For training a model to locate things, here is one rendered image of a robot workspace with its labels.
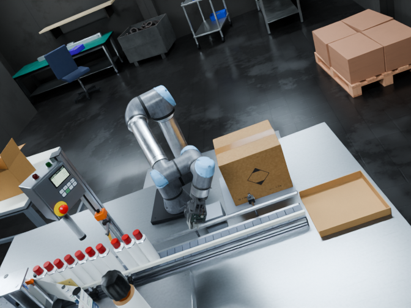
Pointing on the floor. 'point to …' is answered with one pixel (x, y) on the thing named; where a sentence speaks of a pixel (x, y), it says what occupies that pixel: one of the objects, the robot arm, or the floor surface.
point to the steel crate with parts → (148, 39)
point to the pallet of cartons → (363, 50)
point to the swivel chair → (68, 69)
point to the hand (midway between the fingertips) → (191, 225)
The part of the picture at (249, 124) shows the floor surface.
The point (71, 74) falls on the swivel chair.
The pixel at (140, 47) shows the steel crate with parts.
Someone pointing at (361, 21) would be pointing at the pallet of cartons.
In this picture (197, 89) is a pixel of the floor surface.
